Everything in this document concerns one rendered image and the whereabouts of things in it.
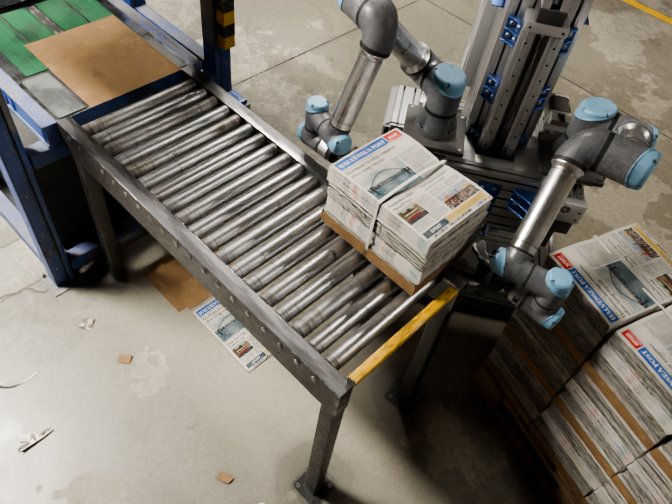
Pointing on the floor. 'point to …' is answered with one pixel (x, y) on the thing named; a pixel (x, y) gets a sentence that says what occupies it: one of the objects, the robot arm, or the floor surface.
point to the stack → (658, 394)
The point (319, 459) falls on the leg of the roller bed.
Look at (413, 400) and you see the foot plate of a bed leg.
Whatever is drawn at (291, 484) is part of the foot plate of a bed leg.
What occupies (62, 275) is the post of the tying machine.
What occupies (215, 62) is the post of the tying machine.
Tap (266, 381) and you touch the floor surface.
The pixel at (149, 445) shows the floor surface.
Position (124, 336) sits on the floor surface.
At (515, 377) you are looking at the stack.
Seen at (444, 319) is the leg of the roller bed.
